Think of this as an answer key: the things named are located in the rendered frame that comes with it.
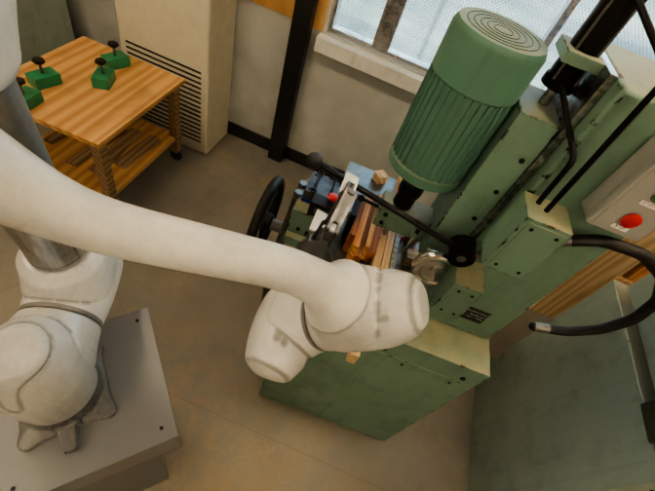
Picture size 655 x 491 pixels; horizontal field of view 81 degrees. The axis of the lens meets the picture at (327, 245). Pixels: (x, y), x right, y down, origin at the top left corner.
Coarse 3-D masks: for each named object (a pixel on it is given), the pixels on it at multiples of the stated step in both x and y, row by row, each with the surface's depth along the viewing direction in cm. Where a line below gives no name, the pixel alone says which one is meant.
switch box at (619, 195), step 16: (640, 160) 62; (624, 176) 64; (640, 176) 61; (592, 192) 71; (608, 192) 66; (624, 192) 63; (640, 192) 62; (592, 208) 69; (608, 208) 66; (624, 208) 65; (640, 208) 64; (592, 224) 69; (608, 224) 68; (640, 224) 66
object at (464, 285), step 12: (480, 264) 90; (444, 276) 93; (456, 276) 86; (468, 276) 87; (480, 276) 88; (444, 288) 90; (456, 288) 86; (468, 288) 85; (480, 288) 86; (432, 300) 95; (444, 300) 90; (456, 300) 89; (468, 300) 88; (444, 312) 93; (456, 312) 92
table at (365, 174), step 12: (348, 168) 129; (360, 168) 130; (360, 180) 126; (372, 180) 128; (396, 180) 131; (372, 192) 124; (288, 240) 109; (300, 240) 108; (336, 240) 108; (336, 252) 105
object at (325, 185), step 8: (312, 176) 106; (312, 184) 104; (320, 184) 105; (328, 184) 106; (336, 184) 107; (304, 192) 103; (320, 192) 103; (328, 192) 104; (336, 192) 105; (304, 200) 105; (312, 200) 99; (320, 200) 100; (328, 200) 101; (312, 208) 101; (320, 208) 100; (328, 208) 99
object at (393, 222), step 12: (384, 192) 101; (420, 204) 101; (384, 216) 99; (396, 216) 98; (420, 216) 98; (432, 216) 99; (384, 228) 102; (396, 228) 100; (408, 228) 99; (420, 240) 101
